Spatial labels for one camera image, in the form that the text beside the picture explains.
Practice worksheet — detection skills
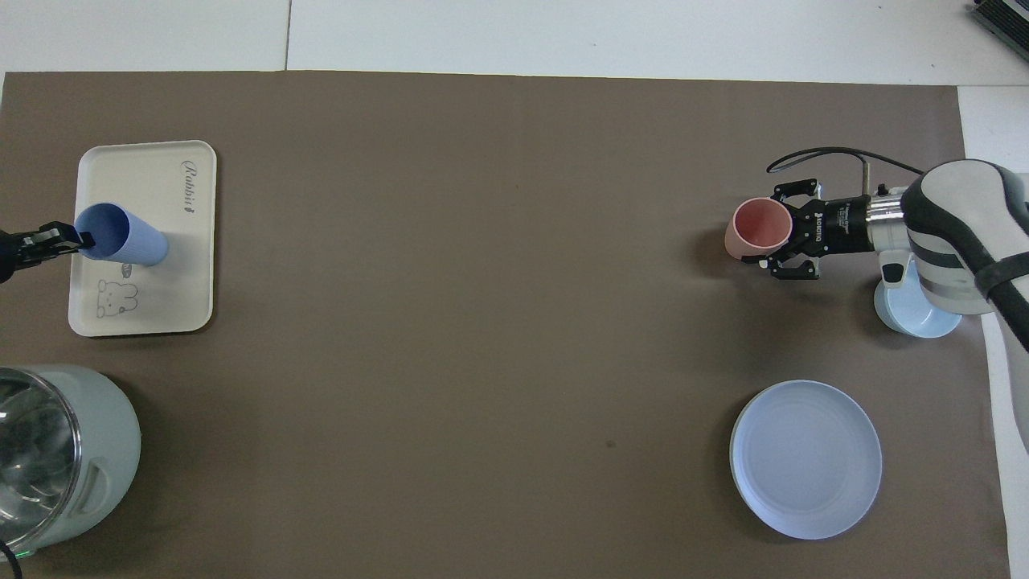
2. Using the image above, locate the brown table mat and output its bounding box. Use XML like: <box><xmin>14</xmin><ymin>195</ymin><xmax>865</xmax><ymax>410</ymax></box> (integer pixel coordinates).
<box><xmin>0</xmin><ymin>71</ymin><xmax>1010</xmax><ymax>579</ymax></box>

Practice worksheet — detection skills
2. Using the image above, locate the cream rabbit print tray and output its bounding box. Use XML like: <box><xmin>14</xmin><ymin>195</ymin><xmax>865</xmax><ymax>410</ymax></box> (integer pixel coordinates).
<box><xmin>68</xmin><ymin>140</ymin><xmax>218</xmax><ymax>338</ymax></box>

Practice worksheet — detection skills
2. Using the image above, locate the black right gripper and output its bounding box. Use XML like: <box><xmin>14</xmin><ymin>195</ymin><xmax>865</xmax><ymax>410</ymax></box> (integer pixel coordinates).
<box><xmin>741</xmin><ymin>179</ymin><xmax>873</xmax><ymax>281</ymax></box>

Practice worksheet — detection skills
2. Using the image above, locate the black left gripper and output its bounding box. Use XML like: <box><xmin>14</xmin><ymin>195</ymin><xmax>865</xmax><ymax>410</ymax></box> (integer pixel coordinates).
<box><xmin>0</xmin><ymin>222</ymin><xmax>96</xmax><ymax>284</ymax></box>

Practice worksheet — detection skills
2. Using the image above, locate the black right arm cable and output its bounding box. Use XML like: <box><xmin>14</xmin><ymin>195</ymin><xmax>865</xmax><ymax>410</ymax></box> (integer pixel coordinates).
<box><xmin>766</xmin><ymin>146</ymin><xmax>925</xmax><ymax>198</ymax></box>

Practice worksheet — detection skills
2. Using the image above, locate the pink cup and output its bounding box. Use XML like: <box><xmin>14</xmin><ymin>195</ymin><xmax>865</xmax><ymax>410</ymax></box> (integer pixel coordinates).
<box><xmin>724</xmin><ymin>198</ymin><xmax>793</xmax><ymax>260</ymax></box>

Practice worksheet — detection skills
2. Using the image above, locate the blue cup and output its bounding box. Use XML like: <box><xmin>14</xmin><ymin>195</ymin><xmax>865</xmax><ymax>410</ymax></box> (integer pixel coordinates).
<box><xmin>74</xmin><ymin>202</ymin><xmax>170</xmax><ymax>266</ymax></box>

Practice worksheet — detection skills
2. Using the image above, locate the glass pot lid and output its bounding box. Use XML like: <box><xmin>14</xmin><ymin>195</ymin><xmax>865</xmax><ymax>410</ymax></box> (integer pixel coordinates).
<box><xmin>0</xmin><ymin>370</ymin><xmax>83</xmax><ymax>548</ymax></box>

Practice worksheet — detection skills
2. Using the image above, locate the pale blue plate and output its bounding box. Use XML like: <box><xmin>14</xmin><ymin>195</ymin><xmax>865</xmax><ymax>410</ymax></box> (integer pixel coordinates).
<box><xmin>729</xmin><ymin>380</ymin><xmax>883</xmax><ymax>540</ymax></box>

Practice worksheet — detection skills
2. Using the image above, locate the grey ribbed device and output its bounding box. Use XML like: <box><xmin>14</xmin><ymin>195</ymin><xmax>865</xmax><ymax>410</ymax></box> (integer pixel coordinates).
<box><xmin>969</xmin><ymin>0</ymin><xmax>1029</xmax><ymax>41</ymax></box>

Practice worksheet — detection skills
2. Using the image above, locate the light blue bowl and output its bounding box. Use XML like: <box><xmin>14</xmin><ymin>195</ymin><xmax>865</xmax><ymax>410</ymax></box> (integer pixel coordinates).
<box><xmin>873</xmin><ymin>269</ymin><xmax>963</xmax><ymax>339</ymax></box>

